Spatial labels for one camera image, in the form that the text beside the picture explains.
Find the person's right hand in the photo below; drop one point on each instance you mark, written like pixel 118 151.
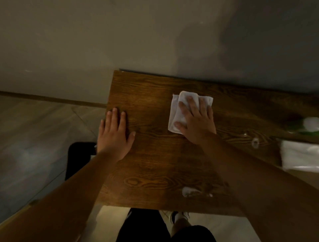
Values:
pixel 199 124

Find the person's left hand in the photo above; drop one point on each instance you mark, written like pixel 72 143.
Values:
pixel 113 139

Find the white cloth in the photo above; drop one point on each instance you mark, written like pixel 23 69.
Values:
pixel 177 108

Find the green plastic bottle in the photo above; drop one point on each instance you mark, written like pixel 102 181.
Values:
pixel 292 129

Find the white tissue pack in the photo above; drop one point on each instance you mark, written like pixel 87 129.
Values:
pixel 299 157

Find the person's right forearm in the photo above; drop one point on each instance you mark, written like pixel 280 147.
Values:
pixel 269 194

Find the person's left forearm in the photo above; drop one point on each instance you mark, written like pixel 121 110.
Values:
pixel 62 207

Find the black trash bin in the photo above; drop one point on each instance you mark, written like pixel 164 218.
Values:
pixel 79 159

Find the black trousers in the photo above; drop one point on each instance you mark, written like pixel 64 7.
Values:
pixel 144 227

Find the white right shoe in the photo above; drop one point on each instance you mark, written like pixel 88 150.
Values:
pixel 179 217

